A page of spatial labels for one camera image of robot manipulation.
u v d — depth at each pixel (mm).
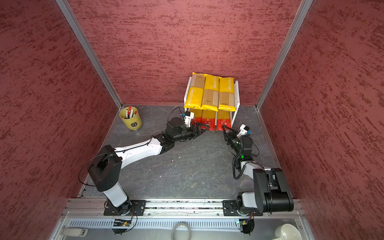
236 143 744
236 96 772
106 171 453
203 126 728
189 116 754
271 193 418
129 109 1002
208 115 915
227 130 814
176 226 699
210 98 769
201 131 703
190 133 712
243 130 793
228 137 758
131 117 1004
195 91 794
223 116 897
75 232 645
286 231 625
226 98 770
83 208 757
